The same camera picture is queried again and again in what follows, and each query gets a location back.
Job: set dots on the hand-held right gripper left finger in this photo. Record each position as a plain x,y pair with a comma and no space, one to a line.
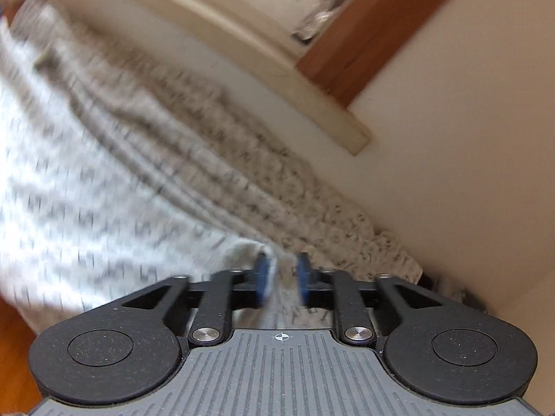
262,279

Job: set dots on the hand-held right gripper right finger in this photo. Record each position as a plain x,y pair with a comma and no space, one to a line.
302,279

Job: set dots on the white checker-print garment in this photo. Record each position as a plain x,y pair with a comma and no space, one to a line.
108,182

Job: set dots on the cream stone window sill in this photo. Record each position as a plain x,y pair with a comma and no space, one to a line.
217,26

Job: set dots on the wooden window frame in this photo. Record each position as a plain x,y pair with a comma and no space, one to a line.
381,30

